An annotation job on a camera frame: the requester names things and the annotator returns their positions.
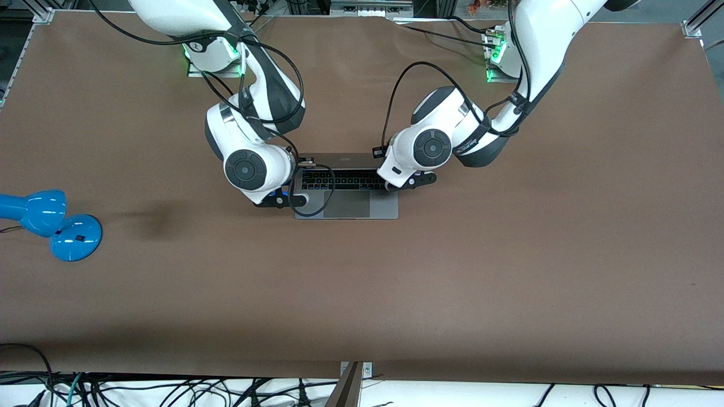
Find short black table cable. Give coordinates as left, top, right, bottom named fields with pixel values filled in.
left=450, top=16, right=498, bottom=36

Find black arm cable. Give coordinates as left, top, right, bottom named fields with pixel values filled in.
left=382, top=0, right=535, bottom=150
left=85, top=0, right=337, bottom=218

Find black looped cable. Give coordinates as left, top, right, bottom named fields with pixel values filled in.
left=0, top=343, right=54, bottom=407

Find long black table cable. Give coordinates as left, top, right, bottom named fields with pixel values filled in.
left=396, top=23, right=501, bottom=49

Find grey power strip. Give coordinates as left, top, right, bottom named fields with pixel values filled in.
left=330, top=0, right=415, bottom=19

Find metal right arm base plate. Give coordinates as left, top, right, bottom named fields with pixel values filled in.
left=187, top=57, right=247, bottom=78

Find orange object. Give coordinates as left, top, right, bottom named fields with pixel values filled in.
left=467, top=0, right=510, bottom=15

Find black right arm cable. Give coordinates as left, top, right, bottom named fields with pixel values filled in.
left=85, top=0, right=337, bottom=218

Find tangled black cables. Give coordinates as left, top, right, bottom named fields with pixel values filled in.
left=54, top=376, right=340, bottom=407

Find blue desk lamp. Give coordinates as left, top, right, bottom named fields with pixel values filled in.
left=0, top=189, right=104, bottom=262

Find black base cable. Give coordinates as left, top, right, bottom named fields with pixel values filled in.
left=243, top=11, right=278, bottom=30

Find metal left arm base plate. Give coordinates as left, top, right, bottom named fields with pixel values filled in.
left=484, top=31, right=510, bottom=84

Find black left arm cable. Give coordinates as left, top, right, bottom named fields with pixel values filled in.
left=382, top=0, right=535, bottom=150

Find dark camera post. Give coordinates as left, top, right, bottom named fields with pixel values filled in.
left=325, top=362, right=364, bottom=407

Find grey laptop with black keyboard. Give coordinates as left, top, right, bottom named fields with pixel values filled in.
left=293, top=153, right=399, bottom=220

